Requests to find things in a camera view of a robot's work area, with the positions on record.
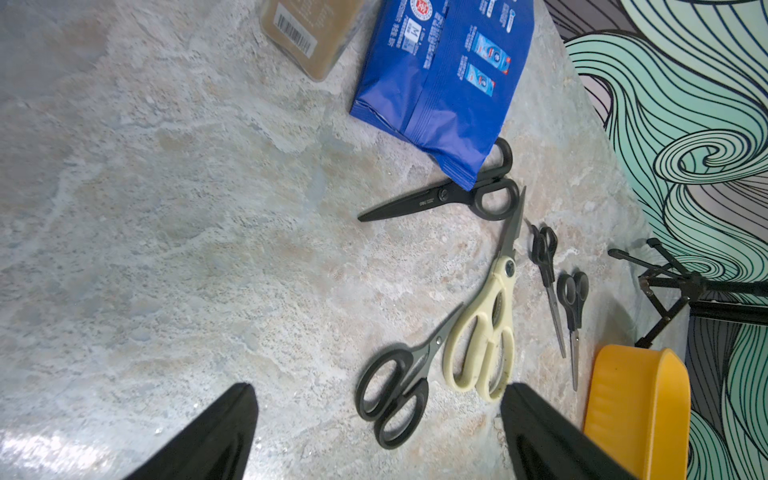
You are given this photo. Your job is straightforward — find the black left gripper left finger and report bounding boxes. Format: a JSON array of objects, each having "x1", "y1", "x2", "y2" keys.
[{"x1": 128, "y1": 383, "x2": 258, "y2": 479}]

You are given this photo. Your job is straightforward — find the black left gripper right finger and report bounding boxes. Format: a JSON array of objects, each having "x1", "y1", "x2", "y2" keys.
[{"x1": 500, "y1": 383, "x2": 633, "y2": 479}]

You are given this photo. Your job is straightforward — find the cream handled kitchen scissors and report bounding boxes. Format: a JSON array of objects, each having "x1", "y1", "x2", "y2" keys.
[{"x1": 442, "y1": 190, "x2": 527, "y2": 403}]

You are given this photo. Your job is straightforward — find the black handled grey scissors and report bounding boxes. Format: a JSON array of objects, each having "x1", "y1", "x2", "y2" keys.
[{"x1": 355, "y1": 304, "x2": 464, "y2": 450}]

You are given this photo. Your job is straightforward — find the yellow plastic storage box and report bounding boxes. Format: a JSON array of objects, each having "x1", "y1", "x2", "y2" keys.
[{"x1": 583, "y1": 344, "x2": 691, "y2": 479}]

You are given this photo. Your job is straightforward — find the small black scissors right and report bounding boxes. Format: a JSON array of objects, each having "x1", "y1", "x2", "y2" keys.
[{"x1": 557, "y1": 271, "x2": 589, "y2": 391}]

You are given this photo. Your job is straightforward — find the small black scissors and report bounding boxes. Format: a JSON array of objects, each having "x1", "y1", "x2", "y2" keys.
[
  {"x1": 528, "y1": 223, "x2": 567, "y2": 358},
  {"x1": 557, "y1": 271, "x2": 589, "y2": 391}
]

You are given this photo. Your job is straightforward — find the small black scissors left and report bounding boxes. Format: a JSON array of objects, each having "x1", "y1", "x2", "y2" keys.
[{"x1": 528, "y1": 223, "x2": 567, "y2": 358}]

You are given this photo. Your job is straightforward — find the black mini tripod stand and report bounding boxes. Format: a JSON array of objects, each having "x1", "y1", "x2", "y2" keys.
[{"x1": 608, "y1": 238, "x2": 767, "y2": 349}]

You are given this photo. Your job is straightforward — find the blue snack packet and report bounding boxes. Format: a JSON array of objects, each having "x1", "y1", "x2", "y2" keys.
[{"x1": 350, "y1": 0, "x2": 535, "y2": 190}]

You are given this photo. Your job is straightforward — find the tan small bottle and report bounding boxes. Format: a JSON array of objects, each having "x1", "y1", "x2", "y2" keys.
[{"x1": 260, "y1": 0, "x2": 373, "y2": 82}]

